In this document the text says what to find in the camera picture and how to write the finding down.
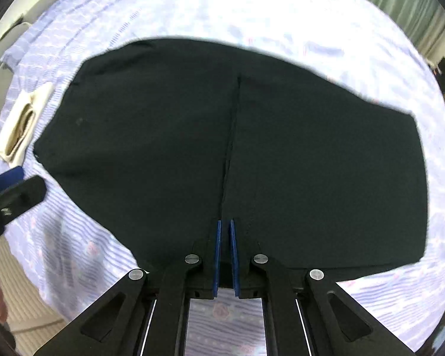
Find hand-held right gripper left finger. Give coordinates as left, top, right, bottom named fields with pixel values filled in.
left=33, top=220, right=222, bottom=356

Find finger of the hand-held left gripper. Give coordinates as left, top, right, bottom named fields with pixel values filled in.
left=0, top=166, right=25, bottom=198
left=0, top=175, right=47, bottom=228

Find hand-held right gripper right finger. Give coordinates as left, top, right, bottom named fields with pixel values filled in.
left=228, top=220, right=413, bottom=356

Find black pants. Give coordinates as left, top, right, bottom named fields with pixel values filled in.
left=33, top=37, right=430, bottom=294

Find folded cream cloth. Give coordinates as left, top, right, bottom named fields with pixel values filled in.
left=0, top=82, right=55, bottom=164

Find blue striped pillow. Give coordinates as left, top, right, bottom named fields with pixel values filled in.
left=0, top=0, right=97, bottom=71

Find blue striped bed sheet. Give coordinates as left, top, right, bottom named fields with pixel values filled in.
left=0, top=0, right=445, bottom=356

